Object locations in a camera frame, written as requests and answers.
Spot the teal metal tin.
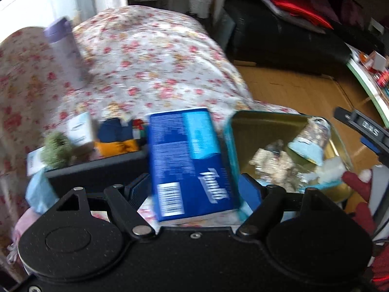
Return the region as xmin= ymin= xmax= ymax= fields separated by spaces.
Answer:
xmin=223 ymin=111 xmax=355 ymax=219

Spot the blue tissue pack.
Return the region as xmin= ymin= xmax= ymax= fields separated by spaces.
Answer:
xmin=147 ymin=108 xmax=241 ymax=223

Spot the light blue face mask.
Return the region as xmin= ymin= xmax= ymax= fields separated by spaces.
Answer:
xmin=26 ymin=170 xmax=60 ymax=214

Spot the white card box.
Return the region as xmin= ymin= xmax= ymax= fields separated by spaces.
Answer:
xmin=369 ymin=51 xmax=389 ymax=71

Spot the floral blanket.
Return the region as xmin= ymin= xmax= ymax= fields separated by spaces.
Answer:
xmin=0 ymin=5 xmax=302 ymax=228

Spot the green fuzzy ball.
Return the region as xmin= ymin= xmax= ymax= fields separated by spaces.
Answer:
xmin=40 ymin=132 xmax=75 ymax=168

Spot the small white packet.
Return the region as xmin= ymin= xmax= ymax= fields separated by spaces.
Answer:
xmin=27 ymin=151 xmax=44 ymax=176

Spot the red plush toy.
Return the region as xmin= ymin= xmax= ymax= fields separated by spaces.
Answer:
xmin=342 ymin=167 xmax=389 ymax=284

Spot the crinkled silver foil bag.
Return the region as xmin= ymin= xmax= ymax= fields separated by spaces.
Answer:
xmin=248 ymin=139 xmax=305 ymax=190

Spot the white cotton wad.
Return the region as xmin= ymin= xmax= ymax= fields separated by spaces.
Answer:
xmin=315 ymin=156 xmax=347 ymax=185

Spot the pink cloth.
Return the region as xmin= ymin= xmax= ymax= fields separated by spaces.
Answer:
xmin=13 ymin=208 xmax=41 ymax=250

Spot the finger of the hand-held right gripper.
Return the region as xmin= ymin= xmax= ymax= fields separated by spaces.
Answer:
xmin=334 ymin=106 xmax=389 ymax=159

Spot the red satin cushion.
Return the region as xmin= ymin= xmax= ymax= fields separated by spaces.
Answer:
xmin=264 ymin=0 xmax=334 ymax=30

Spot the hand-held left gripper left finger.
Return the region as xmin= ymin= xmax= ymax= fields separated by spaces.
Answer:
xmin=55 ymin=173 xmax=155 ymax=237

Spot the glass coffee table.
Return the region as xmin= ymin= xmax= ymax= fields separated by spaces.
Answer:
xmin=346 ymin=43 xmax=389 ymax=127

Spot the small white carton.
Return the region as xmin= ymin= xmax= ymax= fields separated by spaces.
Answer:
xmin=66 ymin=112 xmax=95 ymax=153

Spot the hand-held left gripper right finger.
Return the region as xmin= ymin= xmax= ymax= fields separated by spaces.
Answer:
xmin=236 ymin=173 xmax=345 ymax=239

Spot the purple lidded bottle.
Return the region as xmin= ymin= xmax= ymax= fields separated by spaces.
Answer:
xmin=43 ymin=18 xmax=89 ymax=89

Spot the red can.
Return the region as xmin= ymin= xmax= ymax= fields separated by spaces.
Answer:
xmin=376 ymin=69 xmax=389 ymax=89

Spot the black leather sofa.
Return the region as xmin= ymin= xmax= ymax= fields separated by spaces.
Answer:
xmin=226 ymin=0 xmax=351 ymax=74

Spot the navy and orange glove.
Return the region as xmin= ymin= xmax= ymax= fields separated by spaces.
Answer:
xmin=98 ymin=116 xmax=150 ymax=158

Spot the leaning glass pane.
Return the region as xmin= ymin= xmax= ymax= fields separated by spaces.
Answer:
xmin=217 ymin=9 xmax=237 ymax=50

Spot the black box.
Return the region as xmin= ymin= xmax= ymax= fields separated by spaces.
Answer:
xmin=45 ymin=150 xmax=150 ymax=196

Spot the potted plant in white pot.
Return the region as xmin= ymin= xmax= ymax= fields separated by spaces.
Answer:
xmin=186 ymin=0 xmax=222 ymax=19

